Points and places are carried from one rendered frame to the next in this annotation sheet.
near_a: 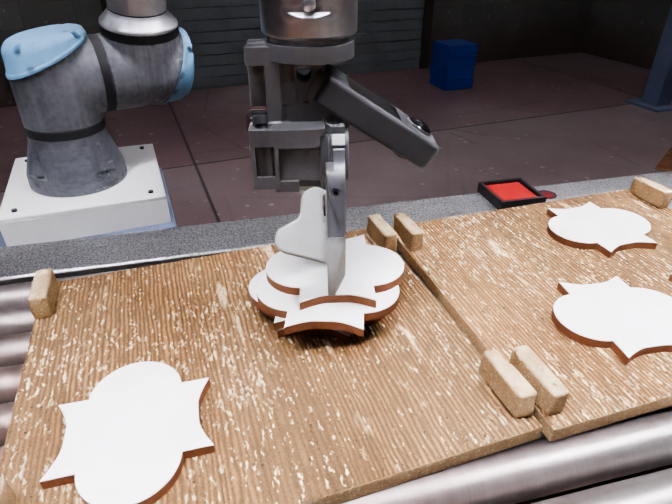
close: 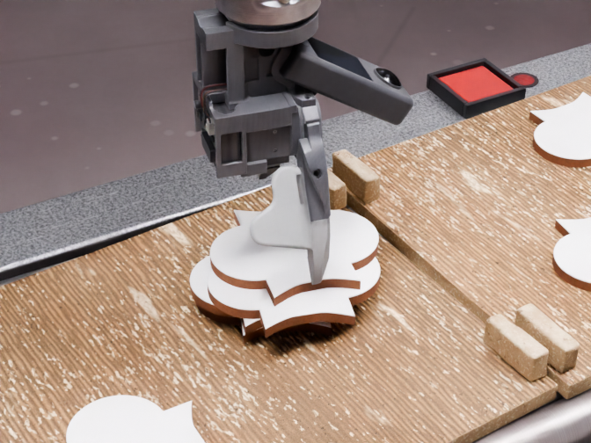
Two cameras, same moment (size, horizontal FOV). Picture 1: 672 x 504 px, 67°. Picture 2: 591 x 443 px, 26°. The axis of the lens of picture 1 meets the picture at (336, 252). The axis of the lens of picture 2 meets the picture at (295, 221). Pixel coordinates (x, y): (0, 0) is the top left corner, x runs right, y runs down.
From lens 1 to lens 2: 0.55 m
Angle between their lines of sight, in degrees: 13
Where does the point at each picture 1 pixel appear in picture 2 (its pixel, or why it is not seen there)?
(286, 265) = (236, 253)
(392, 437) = (411, 423)
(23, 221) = not seen: outside the picture
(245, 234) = (116, 208)
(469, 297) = (454, 256)
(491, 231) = (462, 156)
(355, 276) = not seen: hidden behind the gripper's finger
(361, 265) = not seen: hidden behind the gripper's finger
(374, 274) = (346, 249)
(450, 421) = (465, 396)
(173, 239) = (12, 233)
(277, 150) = (245, 134)
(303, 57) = (276, 41)
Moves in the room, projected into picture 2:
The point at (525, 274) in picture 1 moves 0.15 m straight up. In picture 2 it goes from (515, 214) to (533, 69)
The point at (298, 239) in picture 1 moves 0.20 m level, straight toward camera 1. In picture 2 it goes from (276, 228) to (380, 409)
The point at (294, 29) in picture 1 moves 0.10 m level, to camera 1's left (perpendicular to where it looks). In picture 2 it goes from (267, 18) to (121, 35)
